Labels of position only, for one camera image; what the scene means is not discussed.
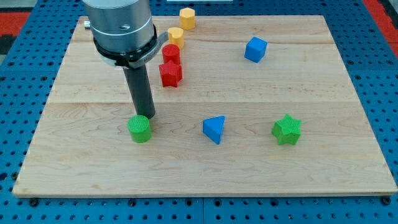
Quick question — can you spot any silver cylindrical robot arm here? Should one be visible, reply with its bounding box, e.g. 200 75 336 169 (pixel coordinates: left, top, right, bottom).
83 0 157 119

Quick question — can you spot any blue cube block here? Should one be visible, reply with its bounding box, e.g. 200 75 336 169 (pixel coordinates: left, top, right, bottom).
244 37 268 63

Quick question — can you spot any green cylinder block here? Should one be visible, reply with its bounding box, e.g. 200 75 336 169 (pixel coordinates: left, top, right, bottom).
127 115 152 143

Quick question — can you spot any light wooden board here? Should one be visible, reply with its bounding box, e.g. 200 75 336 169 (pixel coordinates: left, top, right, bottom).
13 16 397 198

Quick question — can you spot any red star block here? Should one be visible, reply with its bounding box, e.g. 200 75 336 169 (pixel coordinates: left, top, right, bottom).
159 60 182 88

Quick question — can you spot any green star block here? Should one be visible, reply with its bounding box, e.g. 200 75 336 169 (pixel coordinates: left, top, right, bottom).
272 114 302 145

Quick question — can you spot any black clamp ring with tab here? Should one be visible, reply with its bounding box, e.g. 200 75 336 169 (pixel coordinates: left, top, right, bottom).
93 24 169 70

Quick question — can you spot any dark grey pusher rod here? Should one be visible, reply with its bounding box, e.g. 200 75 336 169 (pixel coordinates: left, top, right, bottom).
123 65 155 119

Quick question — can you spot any yellow hexagon block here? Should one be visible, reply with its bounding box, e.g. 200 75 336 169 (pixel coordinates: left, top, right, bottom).
179 7 195 30

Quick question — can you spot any red cylinder block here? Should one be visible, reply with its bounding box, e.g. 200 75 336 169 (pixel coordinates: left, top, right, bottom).
162 44 181 65

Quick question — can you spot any blue triangle block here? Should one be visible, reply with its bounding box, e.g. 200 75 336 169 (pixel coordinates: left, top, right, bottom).
202 116 225 144

